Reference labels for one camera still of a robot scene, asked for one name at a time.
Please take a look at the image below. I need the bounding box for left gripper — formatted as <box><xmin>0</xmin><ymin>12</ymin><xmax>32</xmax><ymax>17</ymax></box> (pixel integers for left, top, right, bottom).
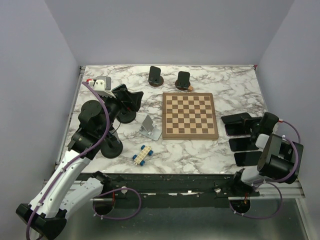
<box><xmin>98</xmin><ymin>88</ymin><xmax>144</xmax><ymax>136</ymax></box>

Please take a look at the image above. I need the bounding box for black phone teal case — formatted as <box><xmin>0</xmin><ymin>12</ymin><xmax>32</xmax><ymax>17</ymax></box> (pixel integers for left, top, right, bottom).
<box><xmin>228</xmin><ymin>137</ymin><xmax>259</xmax><ymax>152</ymax></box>

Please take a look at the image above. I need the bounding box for black phone pink case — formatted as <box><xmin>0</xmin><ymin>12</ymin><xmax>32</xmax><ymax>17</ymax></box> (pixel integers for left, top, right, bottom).
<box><xmin>224</xmin><ymin>123</ymin><xmax>251</xmax><ymax>137</ymax></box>

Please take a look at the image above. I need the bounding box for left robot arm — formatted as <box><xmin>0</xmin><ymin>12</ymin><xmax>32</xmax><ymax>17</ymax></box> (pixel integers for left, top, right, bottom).
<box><xmin>16</xmin><ymin>85</ymin><xmax>144</xmax><ymax>240</ymax></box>

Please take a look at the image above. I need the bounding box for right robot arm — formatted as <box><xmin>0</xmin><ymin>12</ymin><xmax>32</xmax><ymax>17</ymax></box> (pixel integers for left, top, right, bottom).
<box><xmin>225</xmin><ymin>112</ymin><xmax>304</xmax><ymax>196</ymax></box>

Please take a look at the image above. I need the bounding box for black round clamp stand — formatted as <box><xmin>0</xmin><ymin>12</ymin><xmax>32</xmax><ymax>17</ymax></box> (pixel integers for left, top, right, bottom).
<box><xmin>116</xmin><ymin>111</ymin><xmax>137</xmax><ymax>124</ymax></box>

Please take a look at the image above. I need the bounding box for round wooden stand left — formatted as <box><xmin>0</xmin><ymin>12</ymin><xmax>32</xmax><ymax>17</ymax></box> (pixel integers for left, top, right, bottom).
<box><xmin>148</xmin><ymin>65</ymin><xmax>164</xmax><ymax>87</ymax></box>

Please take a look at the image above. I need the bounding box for round wooden stand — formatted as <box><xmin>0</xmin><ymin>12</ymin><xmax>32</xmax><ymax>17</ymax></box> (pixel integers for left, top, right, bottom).
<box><xmin>148</xmin><ymin>65</ymin><xmax>164</xmax><ymax>87</ymax></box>
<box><xmin>175</xmin><ymin>71</ymin><xmax>191</xmax><ymax>91</ymax></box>

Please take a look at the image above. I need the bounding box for silver metal phone stand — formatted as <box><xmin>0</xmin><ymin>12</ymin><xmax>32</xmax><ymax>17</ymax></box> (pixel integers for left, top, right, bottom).
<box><xmin>139</xmin><ymin>115</ymin><xmax>162</xmax><ymax>141</ymax></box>

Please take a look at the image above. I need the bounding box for round wooden stand right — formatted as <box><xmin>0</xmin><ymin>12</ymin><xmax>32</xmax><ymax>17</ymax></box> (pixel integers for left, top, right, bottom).
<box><xmin>175</xmin><ymin>71</ymin><xmax>191</xmax><ymax>91</ymax></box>

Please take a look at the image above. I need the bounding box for black stand with blue phone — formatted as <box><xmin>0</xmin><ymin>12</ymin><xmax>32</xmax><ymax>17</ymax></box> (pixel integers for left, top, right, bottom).
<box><xmin>100</xmin><ymin>126</ymin><xmax>123</xmax><ymax>159</ymax></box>

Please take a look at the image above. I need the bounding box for toy brick car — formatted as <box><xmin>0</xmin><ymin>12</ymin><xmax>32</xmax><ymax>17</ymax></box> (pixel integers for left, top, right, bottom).
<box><xmin>132</xmin><ymin>145</ymin><xmax>154</xmax><ymax>166</ymax></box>

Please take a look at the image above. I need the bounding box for wooden chessboard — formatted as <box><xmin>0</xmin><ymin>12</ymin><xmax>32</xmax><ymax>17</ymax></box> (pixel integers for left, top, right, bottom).
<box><xmin>162</xmin><ymin>92</ymin><xmax>219</xmax><ymax>140</ymax></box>

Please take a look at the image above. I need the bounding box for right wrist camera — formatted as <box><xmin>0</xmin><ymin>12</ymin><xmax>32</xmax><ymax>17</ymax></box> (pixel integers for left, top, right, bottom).
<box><xmin>272</xmin><ymin>119</ymin><xmax>284</xmax><ymax>134</ymax></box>

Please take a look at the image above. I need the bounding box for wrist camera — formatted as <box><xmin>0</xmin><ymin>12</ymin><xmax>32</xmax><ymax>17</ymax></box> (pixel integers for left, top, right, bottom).
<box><xmin>272</xmin><ymin>119</ymin><xmax>284</xmax><ymax>134</ymax></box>
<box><xmin>86</xmin><ymin>76</ymin><xmax>115</xmax><ymax>98</ymax></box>

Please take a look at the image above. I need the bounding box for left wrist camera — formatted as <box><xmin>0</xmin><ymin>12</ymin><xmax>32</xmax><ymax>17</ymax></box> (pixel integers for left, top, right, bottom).
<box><xmin>86</xmin><ymin>76</ymin><xmax>115</xmax><ymax>98</ymax></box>

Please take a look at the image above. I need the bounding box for black front rail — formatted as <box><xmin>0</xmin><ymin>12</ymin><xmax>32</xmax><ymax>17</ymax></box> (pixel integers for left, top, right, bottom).
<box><xmin>82</xmin><ymin>172</ymin><xmax>281</xmax><ymax>210</ymax></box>

